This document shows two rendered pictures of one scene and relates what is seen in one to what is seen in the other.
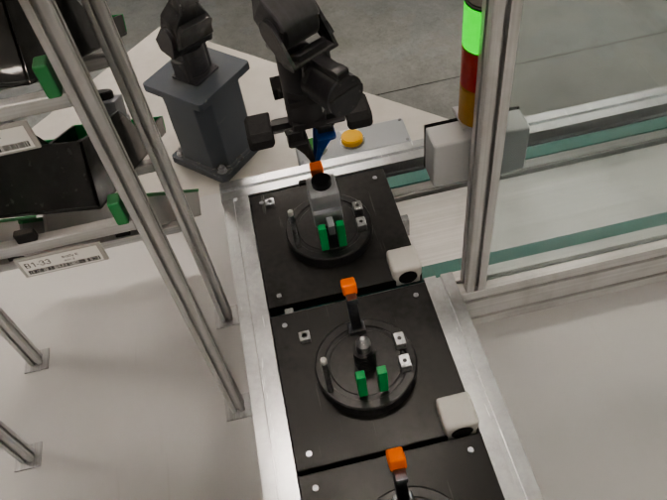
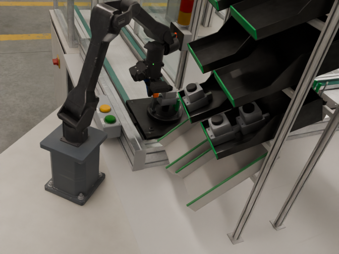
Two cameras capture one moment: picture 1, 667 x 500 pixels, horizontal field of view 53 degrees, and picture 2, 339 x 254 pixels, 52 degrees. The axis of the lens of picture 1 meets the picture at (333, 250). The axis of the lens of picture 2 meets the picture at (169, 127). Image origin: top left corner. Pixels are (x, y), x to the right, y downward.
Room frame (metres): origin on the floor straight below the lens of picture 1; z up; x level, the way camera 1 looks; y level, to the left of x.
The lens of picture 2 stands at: (1.15, 1.01, 1.76)
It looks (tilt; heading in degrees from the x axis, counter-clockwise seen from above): 37 degrees down; 244
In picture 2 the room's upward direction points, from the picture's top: 11 degrees clockwise
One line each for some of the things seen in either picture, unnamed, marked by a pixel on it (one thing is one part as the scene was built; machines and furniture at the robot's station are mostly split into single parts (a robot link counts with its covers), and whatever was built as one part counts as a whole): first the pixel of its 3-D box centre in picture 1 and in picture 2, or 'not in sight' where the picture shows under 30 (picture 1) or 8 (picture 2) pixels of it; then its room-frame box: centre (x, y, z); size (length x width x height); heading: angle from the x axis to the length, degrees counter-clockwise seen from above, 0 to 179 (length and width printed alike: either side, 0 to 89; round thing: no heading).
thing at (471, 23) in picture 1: (487, 22); not in sight; (0.60, -0.20, 1.38); 0.05 x 0.05 x 0.05
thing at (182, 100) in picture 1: (208, 113); (75, 161); (1.06, 0.20, 0.96); 0.15 x 0.15 x 0.20; 50
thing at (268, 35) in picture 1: (316, 59); (163, 39); (0.74, -0.02, 1.27); 0.12 x 0.08 x 0.11; 34
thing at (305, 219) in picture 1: (329, 228); (164, 111); (0.70, 0.00, 0.98); 0.14 x 0.14 x 0.02
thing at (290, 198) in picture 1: (331, 236); (164, 115); (0.70, 0.00, 0.96); 0.24 x 0.24 x 0.02; 4
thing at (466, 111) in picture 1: (480, 98); (184, 16); (0.60, -0.20, 1.28); 0.05 x 0.05 x 0.05
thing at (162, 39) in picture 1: (185, 30); (74, 113); (1.06, 0.19, 1.15); 0.09 x 0.07 x 0.06; 124
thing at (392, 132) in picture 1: (353, 152); (104, 115); (0.92, -0.07, 0.93); 0.21 x 0.07 x 0.06; 94
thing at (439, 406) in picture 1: (364, 353); not in sight; (0.44, -0.02, 1.01); 0.24 x 0.24 x 0.13; 4
